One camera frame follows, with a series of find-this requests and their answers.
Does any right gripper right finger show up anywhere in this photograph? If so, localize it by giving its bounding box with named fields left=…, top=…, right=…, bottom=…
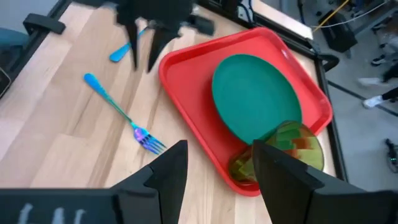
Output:
left=251, top=139, right=326, bottom=224

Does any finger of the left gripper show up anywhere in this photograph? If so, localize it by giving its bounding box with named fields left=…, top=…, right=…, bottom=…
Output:
left=147, top=28, right=182, bottom=73
left=125, top=22, right=140, bottom=71

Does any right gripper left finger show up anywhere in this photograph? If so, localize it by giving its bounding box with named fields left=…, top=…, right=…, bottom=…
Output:
left=111, top=139, right=190, bottom=224

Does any black spoon with blue handle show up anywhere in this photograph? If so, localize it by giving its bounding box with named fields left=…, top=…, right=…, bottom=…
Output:
left=109, top=27, right=147, bottom=63

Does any green translucent plastic cup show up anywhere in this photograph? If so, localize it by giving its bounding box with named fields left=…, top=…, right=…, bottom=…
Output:
left=228, top=120, right=325, bottom=184

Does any iridescent blue fork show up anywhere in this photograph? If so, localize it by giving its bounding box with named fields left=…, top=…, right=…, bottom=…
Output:
left=83, top=73, right=167, bottom=156

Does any green plastic plate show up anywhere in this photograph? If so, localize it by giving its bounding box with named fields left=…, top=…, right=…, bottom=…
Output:
left=211, top=54, right=303, bottom=146

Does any red plastic tray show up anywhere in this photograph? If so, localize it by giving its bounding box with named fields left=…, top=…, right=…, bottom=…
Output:
left=158, top=27, right=334, bottom=197

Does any black wheel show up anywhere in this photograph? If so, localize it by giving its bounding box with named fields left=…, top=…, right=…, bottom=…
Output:
left=384, top=138, right=398, bottom=174

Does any teal seat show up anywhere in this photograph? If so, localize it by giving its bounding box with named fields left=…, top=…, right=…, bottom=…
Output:
left=0, top=27, right=30, bottom=50

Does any person's foot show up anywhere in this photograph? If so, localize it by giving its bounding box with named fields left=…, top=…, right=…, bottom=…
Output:
left=357, top=62, right=398, bottom=88
left=362, top=86, right=398, bottom=110

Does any black box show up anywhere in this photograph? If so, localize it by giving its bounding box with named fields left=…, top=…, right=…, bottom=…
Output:
left=318, top=9, right=359, bottom=53

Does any yellow cable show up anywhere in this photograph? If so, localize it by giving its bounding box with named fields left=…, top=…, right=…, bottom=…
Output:
left=312, top=0, right=351, bottom=32

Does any white cable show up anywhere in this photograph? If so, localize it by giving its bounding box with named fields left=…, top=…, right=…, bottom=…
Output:
left=320, top=0, right=390, bottom=29

